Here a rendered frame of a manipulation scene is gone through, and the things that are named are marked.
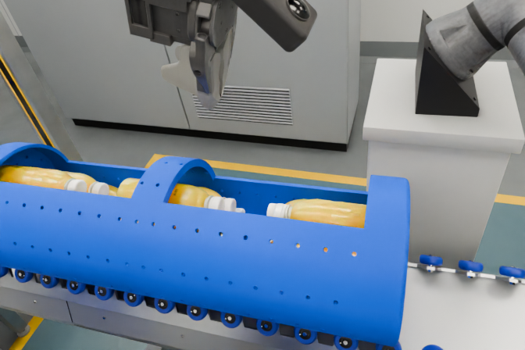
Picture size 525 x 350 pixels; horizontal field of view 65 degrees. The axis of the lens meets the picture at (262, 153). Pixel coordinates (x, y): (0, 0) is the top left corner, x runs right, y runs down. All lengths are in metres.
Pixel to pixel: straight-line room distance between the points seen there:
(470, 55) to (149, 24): 0.72
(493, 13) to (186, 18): 0.70
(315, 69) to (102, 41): 1.34
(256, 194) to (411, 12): 2.73
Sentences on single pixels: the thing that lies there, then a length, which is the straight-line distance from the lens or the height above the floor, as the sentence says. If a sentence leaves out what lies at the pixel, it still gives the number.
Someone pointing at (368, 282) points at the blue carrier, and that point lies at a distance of 0.64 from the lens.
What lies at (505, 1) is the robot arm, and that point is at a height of 1.38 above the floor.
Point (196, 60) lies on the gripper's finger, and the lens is 0.38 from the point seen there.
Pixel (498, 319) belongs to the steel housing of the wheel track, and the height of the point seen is 0.93.
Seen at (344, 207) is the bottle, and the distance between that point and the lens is 0.71.
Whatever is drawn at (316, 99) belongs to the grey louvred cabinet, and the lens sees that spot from 2.39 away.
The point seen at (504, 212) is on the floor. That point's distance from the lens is 2.43.
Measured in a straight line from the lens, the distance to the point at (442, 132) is 0.95.
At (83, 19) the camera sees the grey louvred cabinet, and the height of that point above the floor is 0.88.
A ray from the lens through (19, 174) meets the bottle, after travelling 1.02.
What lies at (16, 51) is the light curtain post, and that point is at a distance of 1.33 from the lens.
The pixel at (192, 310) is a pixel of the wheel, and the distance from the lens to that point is 0.90.
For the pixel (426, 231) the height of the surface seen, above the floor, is 0.81.
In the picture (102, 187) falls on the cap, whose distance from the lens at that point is 1.00.
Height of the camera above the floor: 1.72
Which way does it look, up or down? 40 degrees down
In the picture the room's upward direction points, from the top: 10 degrees counter-clockwise
